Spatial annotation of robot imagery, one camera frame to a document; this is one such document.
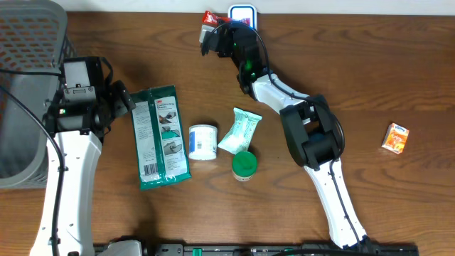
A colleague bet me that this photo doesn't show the green white instruction package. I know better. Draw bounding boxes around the green white instruction package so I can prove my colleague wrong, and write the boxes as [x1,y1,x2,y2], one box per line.
[132,85,191,191]

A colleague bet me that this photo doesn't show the white plastic bottle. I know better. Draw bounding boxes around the white plastic bottle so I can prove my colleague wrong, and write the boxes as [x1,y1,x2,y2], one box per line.
[188,124,218,161]

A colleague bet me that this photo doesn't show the teal wet wipes pack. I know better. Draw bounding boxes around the teal wet wipes pack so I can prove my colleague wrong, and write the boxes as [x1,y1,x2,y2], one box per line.
[218,107,262,154]

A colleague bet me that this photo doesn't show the green lid small jar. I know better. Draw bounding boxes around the green lid small jar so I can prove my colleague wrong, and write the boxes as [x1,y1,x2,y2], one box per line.
[232,151,258,182]

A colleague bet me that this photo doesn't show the orange white small packet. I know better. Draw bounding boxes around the orange white small packet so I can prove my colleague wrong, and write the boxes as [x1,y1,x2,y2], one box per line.
[381,123,410,154]

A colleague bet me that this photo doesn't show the red Nescafe stick sachet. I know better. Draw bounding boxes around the red Nescafe stick sachet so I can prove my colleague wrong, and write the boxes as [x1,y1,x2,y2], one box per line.
[202,11,251,26]

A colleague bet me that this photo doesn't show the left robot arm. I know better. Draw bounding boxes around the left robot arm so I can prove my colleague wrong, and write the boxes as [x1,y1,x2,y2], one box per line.
[30,80,136,255]

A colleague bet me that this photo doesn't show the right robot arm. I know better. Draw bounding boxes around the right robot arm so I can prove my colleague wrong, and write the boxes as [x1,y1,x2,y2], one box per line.
[201,21,367,250]

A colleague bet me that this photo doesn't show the white barcode scanner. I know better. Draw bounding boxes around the white barcode scanner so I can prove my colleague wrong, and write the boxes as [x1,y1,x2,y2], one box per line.
[227,4,257,29]

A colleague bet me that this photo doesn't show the grey plastic mesh basket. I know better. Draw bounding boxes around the grey plastic mesh basket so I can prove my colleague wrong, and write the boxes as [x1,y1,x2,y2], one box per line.
[1,1,77,189]

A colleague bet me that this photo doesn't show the right black cable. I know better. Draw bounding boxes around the right black cable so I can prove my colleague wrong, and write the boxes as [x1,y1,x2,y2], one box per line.
[209,21,363,250]

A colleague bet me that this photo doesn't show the black cable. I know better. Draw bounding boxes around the black cable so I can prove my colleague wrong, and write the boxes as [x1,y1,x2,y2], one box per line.
[0,67,68,256]
[209,21,363,250]

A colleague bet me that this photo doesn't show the left black cable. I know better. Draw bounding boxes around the left black cable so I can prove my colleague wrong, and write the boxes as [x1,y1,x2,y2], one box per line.
[0,67,68,256]

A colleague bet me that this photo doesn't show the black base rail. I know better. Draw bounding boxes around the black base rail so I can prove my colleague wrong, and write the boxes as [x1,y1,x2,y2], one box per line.
[142,243,419,256]

